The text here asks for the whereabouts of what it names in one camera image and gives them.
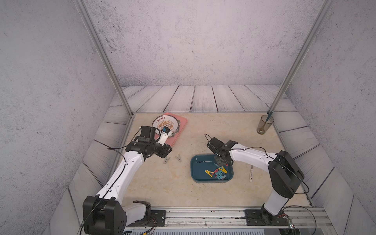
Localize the yellow clothespin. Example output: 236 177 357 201
218 166 228 174
205 170 214 177

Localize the teal clothespin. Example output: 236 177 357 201
215 172 226 180

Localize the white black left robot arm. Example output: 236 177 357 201
77 126 172 235

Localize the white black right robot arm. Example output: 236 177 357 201
207 138 305 220

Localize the teal plastic storage box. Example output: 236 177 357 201
191 154 234 183

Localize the pink plastic tray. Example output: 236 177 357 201
152 113 188 146

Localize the white plate orange sunburst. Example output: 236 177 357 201
152 115 180 137

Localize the olive drinking glass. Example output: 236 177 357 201
257 115 274 135

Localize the teal pen in glass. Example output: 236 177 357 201
265 111 273 123

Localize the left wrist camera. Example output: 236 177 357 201
157 126 171 146

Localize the fork with white handle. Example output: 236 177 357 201
249 165 254 182

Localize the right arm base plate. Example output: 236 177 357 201
244 208 289 226

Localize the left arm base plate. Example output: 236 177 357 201
127 210 166 227

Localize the right aluminium frame post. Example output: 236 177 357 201
267 0 334 113

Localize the aluminium frame post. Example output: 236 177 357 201
267 0 334 113
74 0 133 116

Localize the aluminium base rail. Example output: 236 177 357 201
79 207 338 235

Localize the left aluminium frame post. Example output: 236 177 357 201
74 0 133 116

